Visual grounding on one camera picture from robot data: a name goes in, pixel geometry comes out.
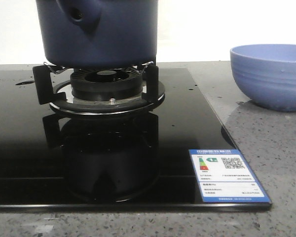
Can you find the blue energy label sticker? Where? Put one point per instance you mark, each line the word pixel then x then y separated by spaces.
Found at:
pixel 223 175

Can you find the light blue bowl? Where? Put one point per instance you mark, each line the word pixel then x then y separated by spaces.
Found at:
pixel 266 73

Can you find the black gas burner head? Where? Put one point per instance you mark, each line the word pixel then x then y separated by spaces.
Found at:
pixel 102 85

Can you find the black pot support grate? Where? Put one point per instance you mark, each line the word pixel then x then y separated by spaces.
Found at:
pixel 61 99

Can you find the dark blue cooking pot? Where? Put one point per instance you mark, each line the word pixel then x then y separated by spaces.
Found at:
pixel 98 33

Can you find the black glass gas stove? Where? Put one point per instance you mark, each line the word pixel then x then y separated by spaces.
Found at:
pixel 138 164

